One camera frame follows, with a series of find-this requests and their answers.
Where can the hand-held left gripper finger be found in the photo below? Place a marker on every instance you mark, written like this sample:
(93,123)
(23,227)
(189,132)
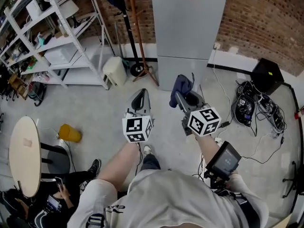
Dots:
(147,103)
(130,106)

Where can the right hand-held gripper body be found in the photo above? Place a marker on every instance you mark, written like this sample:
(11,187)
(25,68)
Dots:
(204,122)

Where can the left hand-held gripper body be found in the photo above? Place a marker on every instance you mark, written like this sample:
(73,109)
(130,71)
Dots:
(135,127)

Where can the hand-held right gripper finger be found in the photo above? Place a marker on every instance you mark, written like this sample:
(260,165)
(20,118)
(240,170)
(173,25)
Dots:
(201,101)
(181,101)

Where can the dark blue cleaning cloth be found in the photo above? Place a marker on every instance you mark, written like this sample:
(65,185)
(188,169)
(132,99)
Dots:
(181,84)

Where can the grey refrigerator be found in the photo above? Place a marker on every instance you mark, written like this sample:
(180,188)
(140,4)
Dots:
(185,32)

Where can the person's right forearm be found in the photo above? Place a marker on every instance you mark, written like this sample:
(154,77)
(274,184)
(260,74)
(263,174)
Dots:
(207,148)

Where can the person's left forearm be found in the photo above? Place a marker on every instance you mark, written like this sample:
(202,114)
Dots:
(118,163)

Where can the black power adapter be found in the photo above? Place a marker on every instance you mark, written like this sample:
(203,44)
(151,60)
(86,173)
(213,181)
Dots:
(224,125)

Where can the person's left shoe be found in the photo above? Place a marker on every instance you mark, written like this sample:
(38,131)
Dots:
(147,149)

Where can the cream plastic trash bin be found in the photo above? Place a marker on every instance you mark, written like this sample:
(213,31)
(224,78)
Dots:
(115,71)

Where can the person's dark trousers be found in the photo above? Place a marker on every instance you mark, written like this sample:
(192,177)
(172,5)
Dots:
(149,163)

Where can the white metal shelving rack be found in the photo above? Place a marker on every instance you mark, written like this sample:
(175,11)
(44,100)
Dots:
(78,78)

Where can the yellow plastic bucket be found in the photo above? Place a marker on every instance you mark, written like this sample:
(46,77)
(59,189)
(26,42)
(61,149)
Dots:
(70,133)

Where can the black box speaker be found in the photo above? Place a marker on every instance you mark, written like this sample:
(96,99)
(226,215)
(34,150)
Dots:
(267,76)

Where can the brown wooden coat stand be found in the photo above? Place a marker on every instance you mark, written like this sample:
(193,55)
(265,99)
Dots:
(138,32)

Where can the person's white shirt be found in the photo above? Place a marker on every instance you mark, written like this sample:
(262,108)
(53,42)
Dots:
(166,198)

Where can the black chair grey seat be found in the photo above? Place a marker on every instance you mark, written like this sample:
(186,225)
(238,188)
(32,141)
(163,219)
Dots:
(58,160)

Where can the white box appliance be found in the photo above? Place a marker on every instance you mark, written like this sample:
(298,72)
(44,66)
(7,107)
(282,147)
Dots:
(59,56)

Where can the dark vacuum cleaner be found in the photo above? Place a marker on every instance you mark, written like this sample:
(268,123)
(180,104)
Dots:
(38,91)

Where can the red fire extinguisher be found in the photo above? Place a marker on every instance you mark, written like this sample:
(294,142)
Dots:
(299,114)

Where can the black tripod stand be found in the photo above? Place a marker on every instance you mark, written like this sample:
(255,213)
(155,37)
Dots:
(295,172)

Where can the clear glass jar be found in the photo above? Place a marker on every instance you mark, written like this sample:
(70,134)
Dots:
(62,27)

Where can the green plastic item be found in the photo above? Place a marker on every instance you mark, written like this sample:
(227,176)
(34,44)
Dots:
(32,64)

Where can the teal plastic item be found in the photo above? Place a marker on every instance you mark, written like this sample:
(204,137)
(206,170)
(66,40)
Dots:
(42,40)

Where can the round pale wooden table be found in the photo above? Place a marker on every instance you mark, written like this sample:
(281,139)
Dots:
(25,155)

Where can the wooden crate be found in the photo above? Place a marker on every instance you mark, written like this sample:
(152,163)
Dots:
(17,85)

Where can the white shade lamp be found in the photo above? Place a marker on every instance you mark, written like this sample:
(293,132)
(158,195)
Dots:
(69,8)

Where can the white carton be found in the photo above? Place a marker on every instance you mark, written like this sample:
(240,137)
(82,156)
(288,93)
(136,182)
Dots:
(34,9)

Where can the white wall socket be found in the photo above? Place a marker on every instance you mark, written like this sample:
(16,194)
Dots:
(217,46)

